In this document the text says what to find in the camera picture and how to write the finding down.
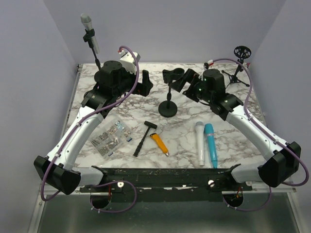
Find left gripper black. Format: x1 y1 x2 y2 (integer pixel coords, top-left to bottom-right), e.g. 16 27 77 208
114 65 153 98

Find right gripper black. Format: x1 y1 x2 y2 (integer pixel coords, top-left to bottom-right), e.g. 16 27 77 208
171 67 214 103

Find white microphone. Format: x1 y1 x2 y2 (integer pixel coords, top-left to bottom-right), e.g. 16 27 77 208
195 121 205 166

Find blue microphone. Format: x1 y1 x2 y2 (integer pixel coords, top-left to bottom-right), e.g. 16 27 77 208
205 123 218 168

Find black tripod shock-mount stand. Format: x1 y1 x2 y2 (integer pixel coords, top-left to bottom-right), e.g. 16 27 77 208
222 46 252 87

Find grey microphone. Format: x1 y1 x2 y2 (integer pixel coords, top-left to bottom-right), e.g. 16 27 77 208
80 13 100 54

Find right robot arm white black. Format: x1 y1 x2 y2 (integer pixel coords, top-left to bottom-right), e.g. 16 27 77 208
170 69 301 190

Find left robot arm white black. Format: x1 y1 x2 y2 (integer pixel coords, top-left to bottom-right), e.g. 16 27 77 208
34 61 153 195

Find orange utility knife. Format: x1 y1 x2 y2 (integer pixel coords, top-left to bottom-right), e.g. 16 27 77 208
150 133 170 157

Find clear plastic screw box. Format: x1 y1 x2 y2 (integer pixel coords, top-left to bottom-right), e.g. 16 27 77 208
89 117 133 156

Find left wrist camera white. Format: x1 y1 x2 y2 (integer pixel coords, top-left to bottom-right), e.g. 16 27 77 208
118 50 137 75

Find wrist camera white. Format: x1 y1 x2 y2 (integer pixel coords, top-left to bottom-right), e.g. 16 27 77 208
118 50 137 75
198 59 216 81

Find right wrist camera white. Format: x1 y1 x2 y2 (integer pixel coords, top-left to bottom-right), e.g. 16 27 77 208
198 59 216 81

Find black front mounting rail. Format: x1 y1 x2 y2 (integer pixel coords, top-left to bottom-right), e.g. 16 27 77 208
80 168 252 202

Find aluminium frame profile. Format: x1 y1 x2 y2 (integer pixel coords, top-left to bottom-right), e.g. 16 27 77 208
43 182 296 196

